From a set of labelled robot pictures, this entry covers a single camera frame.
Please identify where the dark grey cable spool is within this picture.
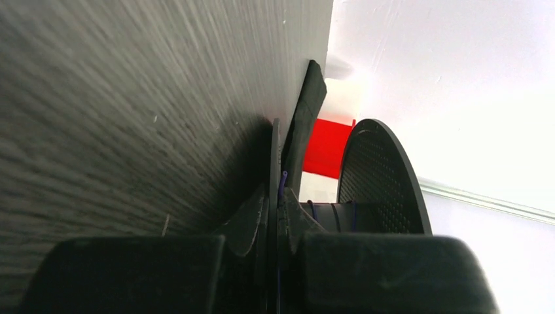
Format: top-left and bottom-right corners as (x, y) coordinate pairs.
(268, 119), (432, 239)

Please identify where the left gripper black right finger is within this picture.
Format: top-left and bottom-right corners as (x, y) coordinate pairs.
(283, 187), (325, 254)

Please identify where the red middle bin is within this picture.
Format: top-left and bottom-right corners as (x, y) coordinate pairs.
(302, 118), (356, 179)

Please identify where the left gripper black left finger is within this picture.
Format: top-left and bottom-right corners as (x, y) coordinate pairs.
(214, 184), (267, 256)

